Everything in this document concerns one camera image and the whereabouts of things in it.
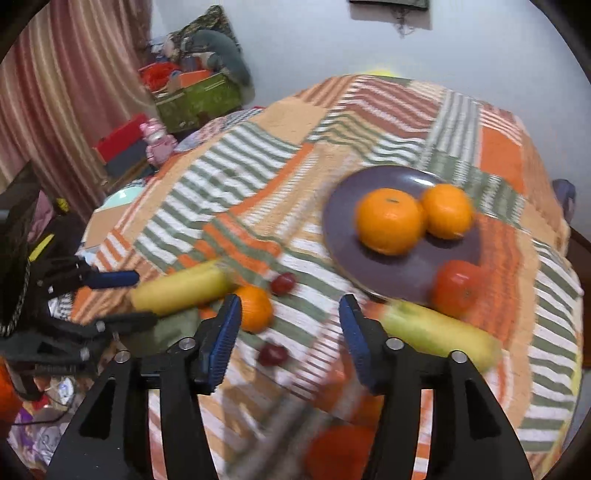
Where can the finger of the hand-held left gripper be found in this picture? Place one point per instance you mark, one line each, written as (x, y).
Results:
(134, 321)
(115, 279)

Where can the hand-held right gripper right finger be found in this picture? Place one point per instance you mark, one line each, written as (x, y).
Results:
(358, 346)

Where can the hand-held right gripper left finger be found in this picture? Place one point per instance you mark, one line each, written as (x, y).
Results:
(224, 344)

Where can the small orange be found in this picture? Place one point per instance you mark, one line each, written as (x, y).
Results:
(254, 308)

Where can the yellow banana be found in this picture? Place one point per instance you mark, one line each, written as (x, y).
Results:
(180, 288)
(438, 333)

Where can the purple plate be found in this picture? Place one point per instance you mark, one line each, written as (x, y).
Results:
(351, 249)

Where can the red grape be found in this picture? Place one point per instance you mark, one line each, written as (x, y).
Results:
(272, 354)
(282, 283)

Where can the teal plate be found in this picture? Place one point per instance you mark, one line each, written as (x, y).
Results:
(121, 196)

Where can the red tomato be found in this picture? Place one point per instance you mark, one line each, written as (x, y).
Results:
(457, 288)

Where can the large orange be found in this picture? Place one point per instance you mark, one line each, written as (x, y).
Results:
(390, 221)

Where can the red box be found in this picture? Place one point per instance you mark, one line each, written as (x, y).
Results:
(120, 138)

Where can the pink toy figure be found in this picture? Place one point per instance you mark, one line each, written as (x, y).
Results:
(158, 141)

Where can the medium orange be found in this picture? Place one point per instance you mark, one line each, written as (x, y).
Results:
(447, 211)

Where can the striped patchwork blanket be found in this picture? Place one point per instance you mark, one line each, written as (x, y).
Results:
(258, 184)

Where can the green cardboard box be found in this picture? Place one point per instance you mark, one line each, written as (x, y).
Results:
(198, 99)

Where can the pink striped curtain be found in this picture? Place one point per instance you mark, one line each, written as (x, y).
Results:
(60, 83)

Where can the grey plush toy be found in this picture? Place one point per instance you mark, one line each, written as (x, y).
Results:
(221, 53)

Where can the blue cloth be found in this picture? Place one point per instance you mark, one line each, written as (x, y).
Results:
(564, 196)

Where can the patterned cushion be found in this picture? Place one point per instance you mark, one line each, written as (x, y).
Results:
(210, 23)

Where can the dark wall hanging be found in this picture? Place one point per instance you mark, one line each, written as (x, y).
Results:
(392, 4)

